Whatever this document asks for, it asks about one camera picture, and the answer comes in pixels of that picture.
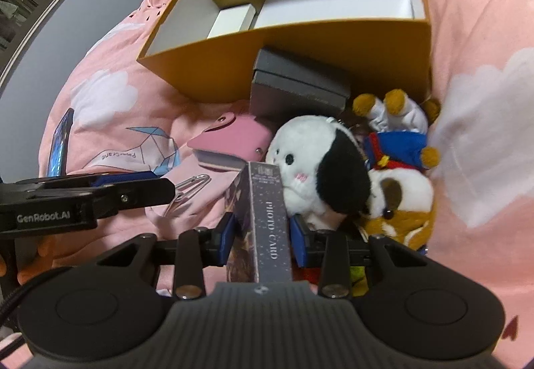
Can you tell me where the small white box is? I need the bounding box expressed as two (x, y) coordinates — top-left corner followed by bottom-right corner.
(206, 4), (257, 39)

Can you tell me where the dark starry photo card box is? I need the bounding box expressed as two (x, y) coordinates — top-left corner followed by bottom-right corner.
(224, 160), (293, 285)

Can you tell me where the pink snap card wallet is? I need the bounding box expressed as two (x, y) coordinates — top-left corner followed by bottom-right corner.
(186, 111), (274, 174)

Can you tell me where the brown and white dog plush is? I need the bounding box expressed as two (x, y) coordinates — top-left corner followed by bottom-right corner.
(359, 169), (439, 251)

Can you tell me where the white and black dog plush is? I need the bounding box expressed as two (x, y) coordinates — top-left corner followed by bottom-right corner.
(266, 114), (372, 225)

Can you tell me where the pink mini backpack pouch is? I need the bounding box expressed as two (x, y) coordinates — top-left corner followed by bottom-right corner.
(144, 162), (251, 240)

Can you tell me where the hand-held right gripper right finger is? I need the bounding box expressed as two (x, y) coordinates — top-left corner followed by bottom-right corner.
(289, 215), (426, 299)

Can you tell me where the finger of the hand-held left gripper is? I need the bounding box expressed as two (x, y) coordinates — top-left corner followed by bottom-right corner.
(92, 178), (176, 222)
(17, 170), (161, 191)

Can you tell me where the pink cloud print blanket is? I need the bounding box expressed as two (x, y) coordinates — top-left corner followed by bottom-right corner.
(37, 0), (534, 353)

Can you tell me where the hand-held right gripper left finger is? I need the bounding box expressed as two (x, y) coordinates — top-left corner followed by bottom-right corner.
(98, 213), (239, 300)

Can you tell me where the bear plush in sailor outfit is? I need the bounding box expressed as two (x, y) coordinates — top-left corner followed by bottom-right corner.
(352, 89), (442, 173)

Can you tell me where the dark grey box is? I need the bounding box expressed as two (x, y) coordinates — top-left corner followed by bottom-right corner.
(249, 47), (352, 124)

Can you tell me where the orange cardboard box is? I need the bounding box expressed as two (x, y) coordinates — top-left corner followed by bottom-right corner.
(137, 0), (433, 105)

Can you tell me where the person's left hand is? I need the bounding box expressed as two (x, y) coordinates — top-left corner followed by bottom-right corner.
(17, 236), (57, 285)

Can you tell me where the black smartphone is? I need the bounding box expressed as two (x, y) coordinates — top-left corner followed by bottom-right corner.
(47, 108), (75, 178)

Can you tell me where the yellow green toy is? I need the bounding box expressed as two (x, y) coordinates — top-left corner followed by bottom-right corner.
(349, 265), (370, 291)

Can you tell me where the black cable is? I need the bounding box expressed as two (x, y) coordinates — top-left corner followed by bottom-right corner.
(0, 281), (38, 330)

